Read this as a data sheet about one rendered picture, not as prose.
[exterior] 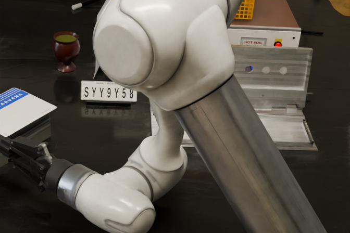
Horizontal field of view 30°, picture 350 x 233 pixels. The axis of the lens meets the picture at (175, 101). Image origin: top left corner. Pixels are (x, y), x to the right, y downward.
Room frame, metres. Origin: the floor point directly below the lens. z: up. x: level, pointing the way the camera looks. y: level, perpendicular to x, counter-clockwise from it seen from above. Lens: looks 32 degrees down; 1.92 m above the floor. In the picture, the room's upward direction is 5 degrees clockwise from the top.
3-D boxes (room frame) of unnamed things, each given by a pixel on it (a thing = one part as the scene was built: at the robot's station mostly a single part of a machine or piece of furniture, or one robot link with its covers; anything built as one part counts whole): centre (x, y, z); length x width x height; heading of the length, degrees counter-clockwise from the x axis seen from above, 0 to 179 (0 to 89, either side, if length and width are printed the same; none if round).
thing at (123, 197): (1.04, 0.09, 1.00); 0.16 x 0.13 x 0.11; 58
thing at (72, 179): (1.09, 0.19, 1.00); 0.09 x 0.06 x 0.09; 148
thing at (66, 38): (1.77, 0.35, 0.96); 0.09 x 0.09 x 0.11
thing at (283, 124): (1.49, -0.16, 0.92); 0.44 x 0.21 x 0.04; 96
